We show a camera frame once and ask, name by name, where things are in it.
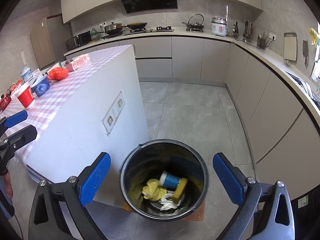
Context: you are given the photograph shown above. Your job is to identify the orange red package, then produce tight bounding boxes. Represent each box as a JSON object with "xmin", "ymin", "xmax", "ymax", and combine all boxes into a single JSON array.
[{"xmin": 9, "ymin": 79, "xmax": 23, "ymax": 93}]

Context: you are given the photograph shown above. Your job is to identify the kitchen cleaver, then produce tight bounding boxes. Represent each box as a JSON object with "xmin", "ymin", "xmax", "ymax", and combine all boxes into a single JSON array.
[{"xmin": 302, "ymin": 40, "xmax": 309, "ymax": 68}]

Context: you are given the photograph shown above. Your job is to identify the kettle on burner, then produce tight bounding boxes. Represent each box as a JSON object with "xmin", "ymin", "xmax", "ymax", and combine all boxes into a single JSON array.
[{"xmin": 182, "ymin": 14, "xmax": 204, "ymax": 32}]

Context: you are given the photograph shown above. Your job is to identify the green ceramic vase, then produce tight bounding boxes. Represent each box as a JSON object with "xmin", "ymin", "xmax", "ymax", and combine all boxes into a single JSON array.
[{"xmin": 91, "ymin": 28, "xmax": 99, "ymax": 41}]

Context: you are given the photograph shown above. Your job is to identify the gas stove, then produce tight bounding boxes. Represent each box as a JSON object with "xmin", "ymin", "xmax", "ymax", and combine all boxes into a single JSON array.
[{"xmin": 129, "ymin": 26, "xmax": 175, "ymax": 34}]

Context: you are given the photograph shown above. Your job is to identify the utensil holder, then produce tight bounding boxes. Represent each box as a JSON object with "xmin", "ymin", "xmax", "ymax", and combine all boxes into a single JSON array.
[{"xmin": 257, "ymin": 31, "xmax": 268, "ymax": 49}]

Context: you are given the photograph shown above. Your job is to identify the white blue jar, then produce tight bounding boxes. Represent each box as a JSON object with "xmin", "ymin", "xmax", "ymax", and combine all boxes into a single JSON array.
[{"xmin": 20, "ymin": 64, "xmax": 33, "ymax": 83}]

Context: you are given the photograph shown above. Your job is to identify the person left hand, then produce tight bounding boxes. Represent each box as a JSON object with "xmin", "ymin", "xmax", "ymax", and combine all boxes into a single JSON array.
[{"xmin": 4, "ymin": 170, "xmax": 13, "ymax": 199}]

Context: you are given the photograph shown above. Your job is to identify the blue white paper cup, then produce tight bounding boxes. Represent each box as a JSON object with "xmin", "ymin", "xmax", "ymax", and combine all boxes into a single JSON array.
[{"xmin": 159, "ymin": 171, "xmax": 180, "ymax": 189}]

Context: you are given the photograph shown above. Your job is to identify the wooden stool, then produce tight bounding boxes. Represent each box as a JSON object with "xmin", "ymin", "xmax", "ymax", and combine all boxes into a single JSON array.
[{"xmin": 121, "ymin": 200, "xmax": 206, "ymax": 222}]

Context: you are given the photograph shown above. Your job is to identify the red plastic bag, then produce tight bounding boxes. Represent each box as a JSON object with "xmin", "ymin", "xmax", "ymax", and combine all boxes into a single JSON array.
[{"xmin": 47, "ymin": 67, "xmax": 69, "ymax": 81}]

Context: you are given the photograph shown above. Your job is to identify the black trash bin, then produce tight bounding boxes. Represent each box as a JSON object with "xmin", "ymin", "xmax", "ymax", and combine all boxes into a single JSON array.
[{"xmin": 120, "ymin": 139, "xmax": 209, "ymax": 222}]

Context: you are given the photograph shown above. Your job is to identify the red paper cup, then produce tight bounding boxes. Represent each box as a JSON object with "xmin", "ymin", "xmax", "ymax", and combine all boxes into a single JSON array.
[{"xmin": 15, "ymin": 83, "xmax": 35, "ymax": 108}]

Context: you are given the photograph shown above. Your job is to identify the white rice cooker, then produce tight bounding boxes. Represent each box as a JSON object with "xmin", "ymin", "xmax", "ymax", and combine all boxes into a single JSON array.
[{"xmin": 211, "ymin": 17, "xmax": 227, "ymax": 36}]

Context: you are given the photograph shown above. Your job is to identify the white cutting board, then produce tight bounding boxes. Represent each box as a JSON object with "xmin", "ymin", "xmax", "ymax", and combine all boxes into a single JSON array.
[{"xmin": 283, "ymin": 33, "xmax": 297, "ymax": 62}]

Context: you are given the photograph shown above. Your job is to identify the frying wok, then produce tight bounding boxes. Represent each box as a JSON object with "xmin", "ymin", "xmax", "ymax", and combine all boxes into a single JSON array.
[{"xmin": 125, "ymin": 22, "xmax": 147, "ymax": 30}]

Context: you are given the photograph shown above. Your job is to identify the red white milk carton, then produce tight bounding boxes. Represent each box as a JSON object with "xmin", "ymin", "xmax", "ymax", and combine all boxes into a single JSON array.
[{"xmin": 65, "ymin": 54, "xmax": 90, "ymax": 72}]

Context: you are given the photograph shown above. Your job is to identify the dark glass bottle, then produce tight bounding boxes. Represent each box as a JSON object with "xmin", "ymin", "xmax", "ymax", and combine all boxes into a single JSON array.
[{"xmin": 232, "ymin": 22, "xmax": 239, "ymax": 38}]

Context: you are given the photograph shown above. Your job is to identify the pink checkered tablecloth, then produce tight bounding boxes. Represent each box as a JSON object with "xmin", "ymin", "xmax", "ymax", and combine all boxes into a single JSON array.
[{"xmin": 6, "ymin": 45, "xmax": 137, "ymax": 170}]

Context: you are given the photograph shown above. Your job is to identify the white tissue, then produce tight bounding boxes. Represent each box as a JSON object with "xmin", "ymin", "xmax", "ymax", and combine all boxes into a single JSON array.
[{"xmin": 158, "ymin": 194, "xmax": 181, "ymax": 211}]

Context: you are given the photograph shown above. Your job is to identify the black microwave oven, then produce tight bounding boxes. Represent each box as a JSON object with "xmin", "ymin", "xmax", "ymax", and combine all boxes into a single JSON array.
[{"xmin": 67, "ymin": 31, "xmax": 92, "ymax": 50}]

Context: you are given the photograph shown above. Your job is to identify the yellow rubber glove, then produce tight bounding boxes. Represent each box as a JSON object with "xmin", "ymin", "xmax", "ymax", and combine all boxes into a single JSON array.
[{"xmin": 142, "ymin": 179, "xmax": 167, "ymax": 202}]

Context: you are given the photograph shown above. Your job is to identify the yellow green sponge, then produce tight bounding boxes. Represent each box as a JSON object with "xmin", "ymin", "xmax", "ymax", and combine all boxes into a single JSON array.
[{"xmin": 172, "ymin": 178, "xmax": 188, "ymax": 204}]

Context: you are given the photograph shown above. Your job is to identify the beige refrigerator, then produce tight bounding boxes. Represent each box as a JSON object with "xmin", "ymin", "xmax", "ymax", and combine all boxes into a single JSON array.
[{"xmin": 30, "ymin": 14, "xmax": 72, "ymax": 69}]

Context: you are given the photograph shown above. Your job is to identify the hanging yellow gloves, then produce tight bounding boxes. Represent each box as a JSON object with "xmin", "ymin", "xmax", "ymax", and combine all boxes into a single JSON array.
[{"xmin": 308, "ymin": 28, "xmax": 319, "ymax": 46}]

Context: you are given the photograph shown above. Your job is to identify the black pot with lid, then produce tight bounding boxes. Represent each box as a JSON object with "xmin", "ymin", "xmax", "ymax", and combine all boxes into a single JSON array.
[{"xmin": 104, "ymin": 22, "xmax": 125, "ymax": 35}]

